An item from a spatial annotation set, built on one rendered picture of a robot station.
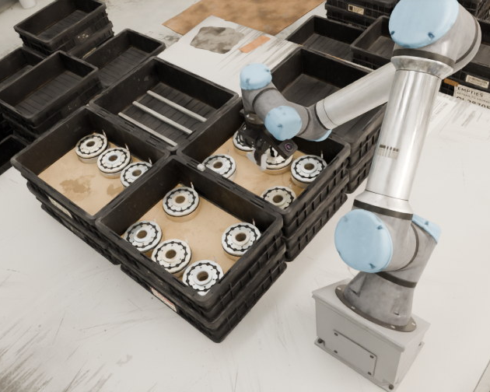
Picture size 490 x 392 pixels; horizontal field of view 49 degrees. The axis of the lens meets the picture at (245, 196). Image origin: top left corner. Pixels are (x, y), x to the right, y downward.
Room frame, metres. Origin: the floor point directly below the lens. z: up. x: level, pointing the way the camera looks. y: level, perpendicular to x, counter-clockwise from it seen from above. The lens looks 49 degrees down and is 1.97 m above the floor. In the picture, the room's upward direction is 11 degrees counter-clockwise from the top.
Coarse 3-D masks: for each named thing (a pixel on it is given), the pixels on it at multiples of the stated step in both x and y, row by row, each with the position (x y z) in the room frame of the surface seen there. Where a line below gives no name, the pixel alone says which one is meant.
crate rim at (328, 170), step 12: (240, 96) 1.30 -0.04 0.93; (228, 108) 1.26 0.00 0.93; (216, 120) 1.21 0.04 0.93; (204, 132) 1.17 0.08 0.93; (348, 144) 1.02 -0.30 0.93; (180, 156) 1.09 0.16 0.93; (336, 156) 0.98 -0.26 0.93; (324, 168) 0.95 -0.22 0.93; (336, 168) 0.96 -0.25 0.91; (228, 180) 0.97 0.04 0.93; (324, 180) 0.92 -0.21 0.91; (252, 192) 0.91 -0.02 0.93; (312, 192) 0.88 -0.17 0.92; (264, 204) 0.86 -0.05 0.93; (300, 204) 0.85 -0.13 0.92; (288, 216) 0.82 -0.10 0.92
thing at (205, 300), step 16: (176, 160) 1.08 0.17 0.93; (208, 176) 1.00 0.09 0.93; (128, 192) 0.99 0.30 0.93; (240, 192) 0.92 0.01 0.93; (112, 208) 0.94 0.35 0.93; (96, 224) 0.90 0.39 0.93; (272, 224) 0.80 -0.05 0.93; (112, 240) 0.86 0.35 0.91; (256, 240) 0.76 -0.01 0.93; (144, 256) 0.78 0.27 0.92; (160, 272) 0.72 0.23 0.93; (176, 288) 0.68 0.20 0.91; (224, 288) 0.66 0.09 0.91; (208, 304) 0.62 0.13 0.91
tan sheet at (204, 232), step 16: (160, 208) 1.00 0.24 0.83; (208, 208) 0.97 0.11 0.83; (160, 224) 0.94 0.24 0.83; (176, 224) 0.93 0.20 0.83; (192, 224) 0.92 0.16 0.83; (208, 224) 0.91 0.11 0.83; (224, 224) 0.90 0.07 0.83; (192, 240) 0.87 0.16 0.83; (208, 240) 0.86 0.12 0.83; (208, 256) 0.81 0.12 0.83; (224, 256) 0.80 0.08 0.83; (224, 272) 0.75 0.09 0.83
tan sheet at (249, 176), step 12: (228, 144) 1.21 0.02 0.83; (240, 156) 1.15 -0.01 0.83; (240, 168) 1.10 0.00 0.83; (252, 168) 1.09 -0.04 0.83; (240, 180) 1.05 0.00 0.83; (252, 180) 1.04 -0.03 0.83; (264, 180) 1.03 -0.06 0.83; (276, 180) 1.02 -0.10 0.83; (288, 180) 1.02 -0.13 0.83; (300, 192) 0.96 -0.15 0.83
